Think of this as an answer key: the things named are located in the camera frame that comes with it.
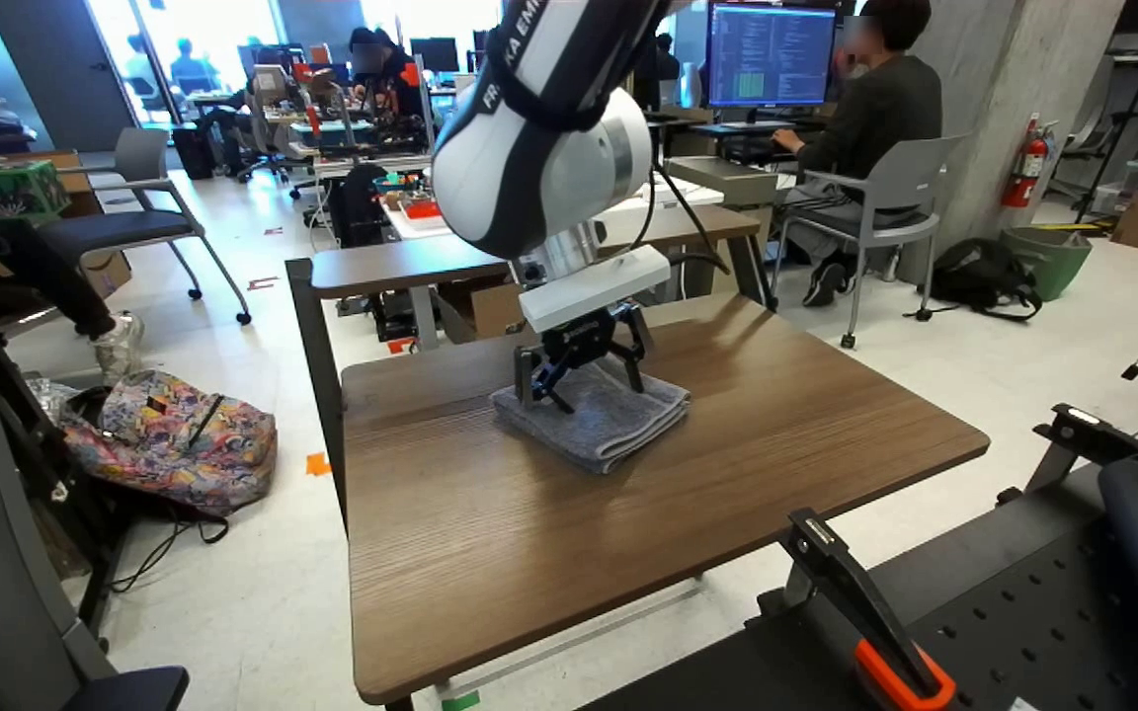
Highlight floral multicolour backpack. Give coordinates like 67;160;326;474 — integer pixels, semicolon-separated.
55;369;279;523

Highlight black perforated metal platform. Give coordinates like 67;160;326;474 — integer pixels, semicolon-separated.
579;458;1138;711

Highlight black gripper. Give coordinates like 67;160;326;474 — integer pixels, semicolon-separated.
508;305;660;419

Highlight brown wooden bench table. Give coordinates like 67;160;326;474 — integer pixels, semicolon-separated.
279;201;780;519

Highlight person in grey hoodie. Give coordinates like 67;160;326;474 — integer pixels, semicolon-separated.
0;204;146;388

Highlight seated person in dark sweater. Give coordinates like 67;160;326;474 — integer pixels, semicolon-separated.
766;0;944;312

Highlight black backpack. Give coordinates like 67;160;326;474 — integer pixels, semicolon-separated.
930;233;1042;326

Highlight cardboard box under table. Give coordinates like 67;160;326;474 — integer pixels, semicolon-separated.
440;275;529;345

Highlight grey office chair with metal legs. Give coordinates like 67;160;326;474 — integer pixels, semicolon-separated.
34;126;255;326

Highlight person in black and orange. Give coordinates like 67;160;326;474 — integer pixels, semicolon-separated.
345;18;431;134

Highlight grey plastic chair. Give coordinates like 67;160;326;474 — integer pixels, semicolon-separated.
772;134;972;350

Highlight computer monitor with blue screen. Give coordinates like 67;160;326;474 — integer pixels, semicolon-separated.
704;0;839;120

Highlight black metal bracket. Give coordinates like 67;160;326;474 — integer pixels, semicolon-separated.
1018;399;1138;496

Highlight green bin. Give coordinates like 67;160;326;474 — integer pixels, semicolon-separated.
1000;224;1094;309

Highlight black clamp with orange handle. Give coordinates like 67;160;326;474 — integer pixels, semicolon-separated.
780;507;963;711

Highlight red fire extinguisher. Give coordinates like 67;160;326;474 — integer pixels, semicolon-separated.
994;110;1054;213

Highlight gray towel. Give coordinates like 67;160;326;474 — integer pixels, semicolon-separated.
487;361;694;476

